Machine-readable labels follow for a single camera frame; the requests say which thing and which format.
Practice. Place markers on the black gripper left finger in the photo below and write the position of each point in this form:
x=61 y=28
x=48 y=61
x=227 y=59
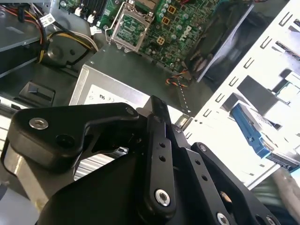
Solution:
x=47 y=136

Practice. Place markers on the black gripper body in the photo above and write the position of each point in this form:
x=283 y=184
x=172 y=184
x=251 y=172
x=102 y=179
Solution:
x=105 y=199

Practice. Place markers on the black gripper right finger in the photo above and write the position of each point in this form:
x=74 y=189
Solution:
x=212 y=159

